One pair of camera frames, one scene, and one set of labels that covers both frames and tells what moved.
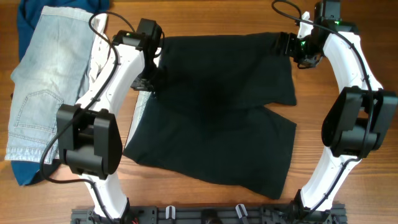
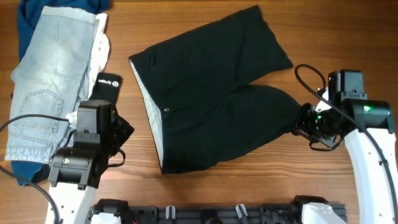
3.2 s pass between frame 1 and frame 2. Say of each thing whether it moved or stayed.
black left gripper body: moved
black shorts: moved
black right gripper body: moved
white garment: stayed
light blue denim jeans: stayed
